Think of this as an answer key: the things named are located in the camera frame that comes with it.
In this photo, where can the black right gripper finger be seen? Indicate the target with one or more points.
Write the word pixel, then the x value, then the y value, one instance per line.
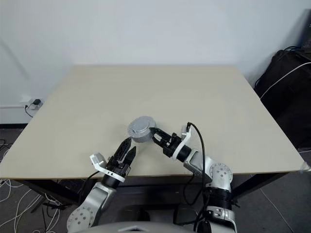
pixel 160 133
pixel 159 141

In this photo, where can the grey robot torso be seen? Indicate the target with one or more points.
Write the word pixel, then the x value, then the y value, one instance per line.
pixel 145 227

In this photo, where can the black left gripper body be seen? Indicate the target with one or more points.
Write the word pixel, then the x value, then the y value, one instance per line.
pixel 117 167

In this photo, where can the dark rounded shape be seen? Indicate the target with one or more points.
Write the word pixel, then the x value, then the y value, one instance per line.
pixel 184 214

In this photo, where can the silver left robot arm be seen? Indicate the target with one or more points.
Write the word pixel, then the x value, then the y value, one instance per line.
pixel 97 194

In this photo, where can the white wall power socket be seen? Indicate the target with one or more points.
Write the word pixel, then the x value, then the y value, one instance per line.
pixel 26 99

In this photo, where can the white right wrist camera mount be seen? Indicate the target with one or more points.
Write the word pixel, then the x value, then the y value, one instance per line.
pixel 185 133

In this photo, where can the black charger plug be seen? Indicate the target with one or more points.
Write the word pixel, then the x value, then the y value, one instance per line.
pixel 37 101

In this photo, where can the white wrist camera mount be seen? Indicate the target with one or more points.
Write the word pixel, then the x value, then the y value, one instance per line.
pixel 185 133
pixel 98 159

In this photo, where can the black metal table frame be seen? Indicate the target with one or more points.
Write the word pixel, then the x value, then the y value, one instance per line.
pixel 41 188

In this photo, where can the silver finned motor cover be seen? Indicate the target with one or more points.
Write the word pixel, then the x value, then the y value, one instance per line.
pixel 141 126

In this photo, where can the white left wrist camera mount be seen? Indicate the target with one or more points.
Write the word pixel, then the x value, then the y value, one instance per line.
pixel 98 159

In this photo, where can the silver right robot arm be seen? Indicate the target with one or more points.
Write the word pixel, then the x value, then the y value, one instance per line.
pixel 218 172

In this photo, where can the black fabric bag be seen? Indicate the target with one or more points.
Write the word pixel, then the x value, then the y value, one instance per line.
pixel 286 97

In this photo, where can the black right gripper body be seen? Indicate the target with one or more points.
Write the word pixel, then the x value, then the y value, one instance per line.
pixel 172 145

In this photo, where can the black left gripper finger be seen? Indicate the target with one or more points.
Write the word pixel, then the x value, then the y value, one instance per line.
pixel 131 156
pixel 122 150

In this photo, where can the clear tape piece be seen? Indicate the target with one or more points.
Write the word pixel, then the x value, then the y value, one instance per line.
pixel 305 167

